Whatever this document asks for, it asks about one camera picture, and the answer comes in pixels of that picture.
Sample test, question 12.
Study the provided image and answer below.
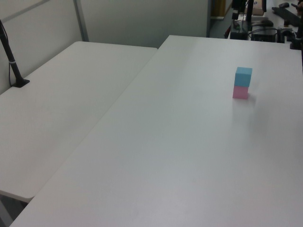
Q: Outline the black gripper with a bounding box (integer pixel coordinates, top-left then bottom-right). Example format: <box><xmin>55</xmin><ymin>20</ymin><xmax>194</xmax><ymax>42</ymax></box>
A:
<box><xmin>231</xmin><ymin>0</ymin><xmax>247</xmax><ymax>20</ymax></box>

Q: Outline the blue cube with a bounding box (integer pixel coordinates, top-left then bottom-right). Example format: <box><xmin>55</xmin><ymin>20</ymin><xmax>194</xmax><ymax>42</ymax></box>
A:
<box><xmin>234</xmin><ymin>67</ymin><xmax>253</xmax><ymax>87</ymax></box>

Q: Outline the pink cube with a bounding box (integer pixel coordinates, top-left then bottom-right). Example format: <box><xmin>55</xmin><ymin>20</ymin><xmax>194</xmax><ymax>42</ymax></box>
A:
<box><xmin>232</xmin><ymin>85</ymin><xmax>250</xmax><ymax>100</ymax></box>

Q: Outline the black vertical pole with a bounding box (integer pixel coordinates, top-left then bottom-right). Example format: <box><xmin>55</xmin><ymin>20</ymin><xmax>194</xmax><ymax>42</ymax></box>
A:
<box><xmin>247</xmin><ymin>0</ymin><xmax>254</xmax><ymax>24</ymax></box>

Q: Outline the brown cardboard box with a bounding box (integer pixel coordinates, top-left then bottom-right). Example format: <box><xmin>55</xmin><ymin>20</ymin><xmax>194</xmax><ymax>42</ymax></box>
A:
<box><xmin>244</xmin><ymin>0</ymin><xmax>265</xmax><ymax>16</ymax></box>

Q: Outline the wooden yellow panel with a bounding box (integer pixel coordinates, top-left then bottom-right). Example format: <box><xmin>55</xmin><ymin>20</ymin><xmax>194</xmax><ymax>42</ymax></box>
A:
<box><xmin>210</xmin><ymin>0</ymin><xmax>233</xmax><ymax>19</ymax></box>

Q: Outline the black box with green connector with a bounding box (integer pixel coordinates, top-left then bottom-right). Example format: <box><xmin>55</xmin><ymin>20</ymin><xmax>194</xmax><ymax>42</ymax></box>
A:
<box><xmin>230</xmin><ymin>20</ymin><xmax>249</xmax><ymax>40</ymax></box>

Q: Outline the black electronics box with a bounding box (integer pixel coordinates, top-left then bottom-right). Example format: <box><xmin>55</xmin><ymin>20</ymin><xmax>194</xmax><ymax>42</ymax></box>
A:
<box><xmin>250</xmin><ymin>27</ymin><xmax>278</xmax><ymax>43</ymax></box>

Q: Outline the black table clamp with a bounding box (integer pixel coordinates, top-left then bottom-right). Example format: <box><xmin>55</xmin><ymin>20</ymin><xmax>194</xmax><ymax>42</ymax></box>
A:
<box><xmin>276</xmin><ymin>27</ymin><xmax>296</xmax><ymax>44</ymax></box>

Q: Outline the blue-grey partition edge post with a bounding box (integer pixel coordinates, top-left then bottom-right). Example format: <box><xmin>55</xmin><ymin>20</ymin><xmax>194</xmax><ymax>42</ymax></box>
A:
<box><xmin>205</xmin><ymin>0</ymin><xmax>213</xmax><ymax>38</ymax></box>

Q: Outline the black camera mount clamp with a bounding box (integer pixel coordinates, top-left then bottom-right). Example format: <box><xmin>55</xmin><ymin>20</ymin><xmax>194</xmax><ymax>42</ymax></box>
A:
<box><xmin>289</xmin><ymin>23</ymin><xmax>303</xmax><ymax>51</ymax></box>

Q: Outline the black stand base plate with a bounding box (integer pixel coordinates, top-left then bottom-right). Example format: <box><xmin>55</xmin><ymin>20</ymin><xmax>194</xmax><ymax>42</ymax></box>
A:
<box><xmin>13</xmin><ymin>79</ymin><xmax>31</xmax><ymax>88</ymax></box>

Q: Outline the black camera stand pole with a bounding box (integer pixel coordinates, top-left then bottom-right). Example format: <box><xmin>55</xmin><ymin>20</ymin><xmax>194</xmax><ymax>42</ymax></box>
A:
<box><xmin>0</xmin><ymin>19</ymin><xmax>23</xmax><ymax>82</ymax></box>

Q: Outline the thin black cable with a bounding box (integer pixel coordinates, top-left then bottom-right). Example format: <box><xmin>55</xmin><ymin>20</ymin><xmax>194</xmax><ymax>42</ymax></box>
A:
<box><xmin>8</xmin><ymin>61</ymin><xmax>18</xmax><ymax>87</ymax></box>

